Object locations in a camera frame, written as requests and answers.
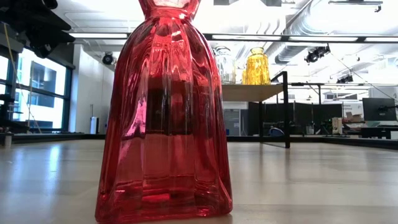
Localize clear ribbed glass jar vase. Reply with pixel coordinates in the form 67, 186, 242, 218
213, 45, 238, 85

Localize yellow ribbed glass vase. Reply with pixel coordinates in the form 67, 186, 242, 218
245, 46, 272, 86

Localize red flared square glass vase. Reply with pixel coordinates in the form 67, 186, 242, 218
95, 0, 233, 224

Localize blue rounded object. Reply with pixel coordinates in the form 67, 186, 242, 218
267, 126, 285, 138

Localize white cylindrical bin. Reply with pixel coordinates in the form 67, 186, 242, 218
90, 116, 100, 135

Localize black ceiling spotlight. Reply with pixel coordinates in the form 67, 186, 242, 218
101, 52, 115, 66

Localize black track spotlight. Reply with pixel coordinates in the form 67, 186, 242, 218
304, 45, 331, 64
335, 73, 354, 85

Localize long ceiling light fixture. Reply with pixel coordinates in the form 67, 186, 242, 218
67, 30, 398, 44

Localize cardboard box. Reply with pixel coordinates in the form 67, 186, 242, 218
343, 111, 364, 124

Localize black computer monitor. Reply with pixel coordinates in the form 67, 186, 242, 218
362, 98, 398, 122

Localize black desk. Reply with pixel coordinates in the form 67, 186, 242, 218
360, 124, 398, 141

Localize black equipment rack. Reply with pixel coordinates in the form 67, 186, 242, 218
0, 93, 30, 147

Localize wooden shelf black metal frame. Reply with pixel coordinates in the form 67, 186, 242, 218
221, 70, 292, 149

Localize silver ventilation duct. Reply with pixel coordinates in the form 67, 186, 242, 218
273, 0, 398, 65

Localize black partition wall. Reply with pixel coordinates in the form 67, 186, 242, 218
247, 102, 343, 136

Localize large window dark frame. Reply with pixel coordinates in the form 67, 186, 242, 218
0, 46, 74, 131

